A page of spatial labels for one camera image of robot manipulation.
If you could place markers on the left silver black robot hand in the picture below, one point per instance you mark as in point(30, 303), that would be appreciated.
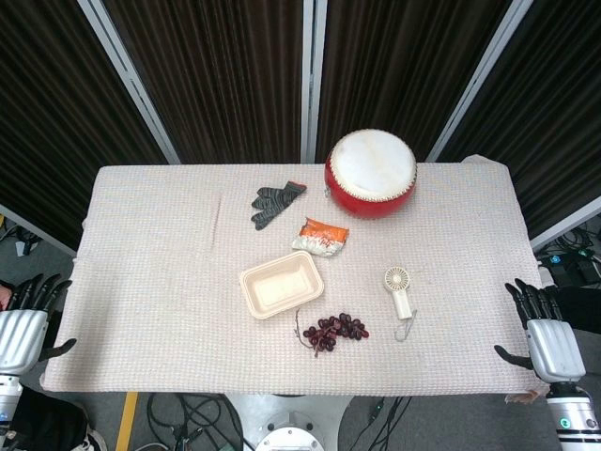
point(21, 329)

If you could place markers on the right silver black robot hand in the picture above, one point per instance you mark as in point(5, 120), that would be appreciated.
point(554, 345)

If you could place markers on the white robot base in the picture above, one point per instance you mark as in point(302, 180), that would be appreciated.
point(296, 423)

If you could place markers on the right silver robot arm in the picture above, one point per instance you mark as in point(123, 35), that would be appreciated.
point(574, 413)

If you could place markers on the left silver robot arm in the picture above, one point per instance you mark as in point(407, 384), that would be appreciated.
point(8, 399)

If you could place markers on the white handheld fan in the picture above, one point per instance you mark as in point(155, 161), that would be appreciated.
point(398, 291)

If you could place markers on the white woven tablecloth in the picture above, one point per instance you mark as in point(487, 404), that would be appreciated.
point(188, 282)

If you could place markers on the dark red grape bunch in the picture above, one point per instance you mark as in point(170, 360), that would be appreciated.
point(335, 331)

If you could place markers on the red drum with white skin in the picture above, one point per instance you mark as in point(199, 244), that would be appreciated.
point(371, 176)

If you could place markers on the orange white snack packet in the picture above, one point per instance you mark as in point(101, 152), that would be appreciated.
point(321, 238)

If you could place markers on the beige rectangular food tray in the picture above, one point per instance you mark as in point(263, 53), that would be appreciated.
point(282, 285)

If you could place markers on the black grey work glove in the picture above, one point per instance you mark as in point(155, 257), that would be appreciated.
point(272, 202)

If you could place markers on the black folding screen panels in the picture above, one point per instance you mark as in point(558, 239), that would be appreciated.
point(225, 70)

